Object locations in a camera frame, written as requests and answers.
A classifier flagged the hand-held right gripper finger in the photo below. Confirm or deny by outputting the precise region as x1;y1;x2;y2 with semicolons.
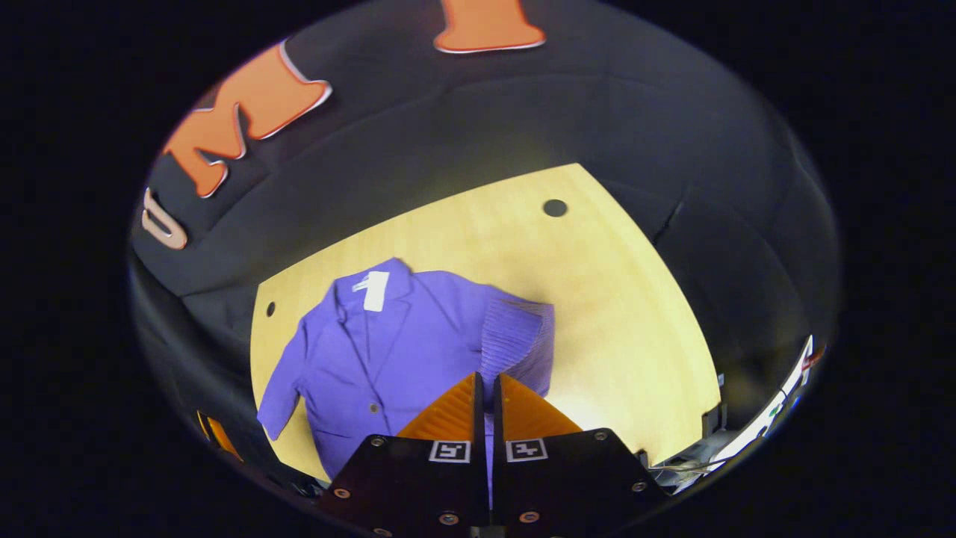
317;371;491;538
492;373;670;534

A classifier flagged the purple jacket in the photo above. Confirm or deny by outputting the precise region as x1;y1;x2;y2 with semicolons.
256;258;557;483

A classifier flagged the white paper garment tag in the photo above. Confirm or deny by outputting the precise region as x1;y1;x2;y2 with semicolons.
353;270;391;313

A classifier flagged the black table clamp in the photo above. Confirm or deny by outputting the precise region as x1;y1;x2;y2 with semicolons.
702;403;729;442

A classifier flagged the black backdrop cloth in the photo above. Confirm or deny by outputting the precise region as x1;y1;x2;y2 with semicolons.
128;0;841;479

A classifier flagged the tangle of thin cables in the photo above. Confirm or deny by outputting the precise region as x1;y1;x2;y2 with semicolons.
648;441;721;495

